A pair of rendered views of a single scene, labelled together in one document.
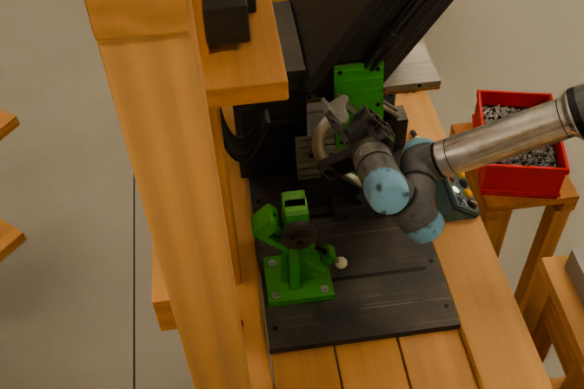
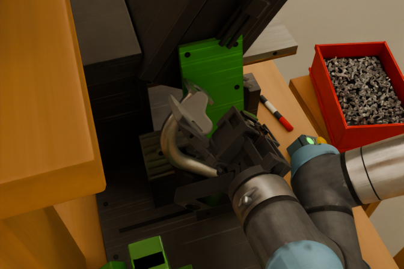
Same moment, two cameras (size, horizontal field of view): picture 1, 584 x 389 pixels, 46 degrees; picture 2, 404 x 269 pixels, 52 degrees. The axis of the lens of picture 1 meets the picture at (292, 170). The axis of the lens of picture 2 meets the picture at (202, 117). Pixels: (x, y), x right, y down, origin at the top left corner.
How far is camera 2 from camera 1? 0.86 m
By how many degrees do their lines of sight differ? 10
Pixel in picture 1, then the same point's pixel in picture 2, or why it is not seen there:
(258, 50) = (20, 71)
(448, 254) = not seen: hidden behind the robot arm
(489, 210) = not seen: hidden behind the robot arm
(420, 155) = (326, 179)
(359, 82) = (213, 64)
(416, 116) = (261, 78)
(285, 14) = not seen: outside the picture
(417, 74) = (270, 39)
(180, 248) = not seen: outside the picture
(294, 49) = (124, 25)
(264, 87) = (32, 182)
